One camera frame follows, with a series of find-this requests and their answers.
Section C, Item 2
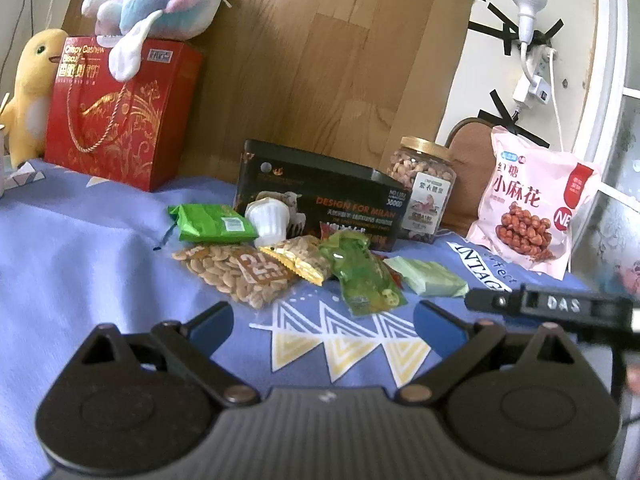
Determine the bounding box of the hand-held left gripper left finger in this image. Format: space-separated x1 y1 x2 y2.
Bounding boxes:
50 301 261 408

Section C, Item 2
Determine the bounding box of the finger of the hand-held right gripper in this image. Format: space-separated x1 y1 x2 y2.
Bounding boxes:
464 286 523 317

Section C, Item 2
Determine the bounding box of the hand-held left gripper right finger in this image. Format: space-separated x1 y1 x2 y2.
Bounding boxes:
397 300 601 406

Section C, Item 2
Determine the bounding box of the green transparent snack packet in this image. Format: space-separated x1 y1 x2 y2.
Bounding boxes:
317 232 409 318

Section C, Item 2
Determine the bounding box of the pale green packet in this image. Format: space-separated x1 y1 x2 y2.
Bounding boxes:
385 256 471 299

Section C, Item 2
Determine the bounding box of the clear packet of seeds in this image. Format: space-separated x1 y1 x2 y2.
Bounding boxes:
171 242 296 311

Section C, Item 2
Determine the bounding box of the pink snack bag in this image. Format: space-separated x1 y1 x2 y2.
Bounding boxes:
466 125 604 281

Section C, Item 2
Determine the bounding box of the yellow nut packet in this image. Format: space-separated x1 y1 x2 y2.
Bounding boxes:
260 235 334 287

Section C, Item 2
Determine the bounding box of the white jelly cup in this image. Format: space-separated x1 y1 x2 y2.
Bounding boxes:
245 197 292 249

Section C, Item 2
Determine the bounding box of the brown chair back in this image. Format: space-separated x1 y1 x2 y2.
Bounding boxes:
442 117 501 238

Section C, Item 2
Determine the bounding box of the clear jar of nuts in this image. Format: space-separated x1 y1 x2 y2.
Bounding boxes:
387 136 459 244

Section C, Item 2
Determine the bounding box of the black printed box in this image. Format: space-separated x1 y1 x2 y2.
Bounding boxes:
232 139 416 253

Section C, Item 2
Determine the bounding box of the red gift box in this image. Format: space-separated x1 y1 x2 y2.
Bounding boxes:
44 35 206 193

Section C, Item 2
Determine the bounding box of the white plug adapter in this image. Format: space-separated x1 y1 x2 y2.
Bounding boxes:
512 72 554 105

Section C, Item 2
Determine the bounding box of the white power strip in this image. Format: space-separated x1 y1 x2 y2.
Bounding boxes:
520 42 559 77

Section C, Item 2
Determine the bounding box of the wooden headboard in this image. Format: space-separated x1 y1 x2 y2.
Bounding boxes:
62 0 476 187

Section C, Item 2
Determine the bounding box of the yellow plush toy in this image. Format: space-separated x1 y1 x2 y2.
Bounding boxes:
0 29 69 169

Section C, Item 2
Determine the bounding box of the white cable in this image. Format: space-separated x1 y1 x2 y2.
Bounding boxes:
546 52 565 152

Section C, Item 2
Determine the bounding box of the white door frame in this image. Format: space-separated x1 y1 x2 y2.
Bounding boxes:
580 0 640 173

